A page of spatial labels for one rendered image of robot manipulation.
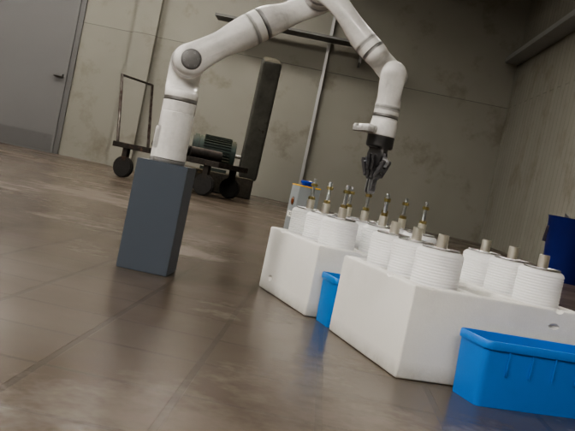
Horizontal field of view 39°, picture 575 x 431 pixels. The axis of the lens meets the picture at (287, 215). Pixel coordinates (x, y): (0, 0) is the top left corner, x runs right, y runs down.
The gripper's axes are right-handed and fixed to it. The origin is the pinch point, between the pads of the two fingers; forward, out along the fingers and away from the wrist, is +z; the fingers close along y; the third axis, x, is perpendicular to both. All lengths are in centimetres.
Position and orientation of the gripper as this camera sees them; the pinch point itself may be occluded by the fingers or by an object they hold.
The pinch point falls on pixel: (370, 185)
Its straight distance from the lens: 228.4
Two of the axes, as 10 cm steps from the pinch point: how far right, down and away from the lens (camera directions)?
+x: -8.9, -1.7, -4.2
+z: -2.1, 9.8, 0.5
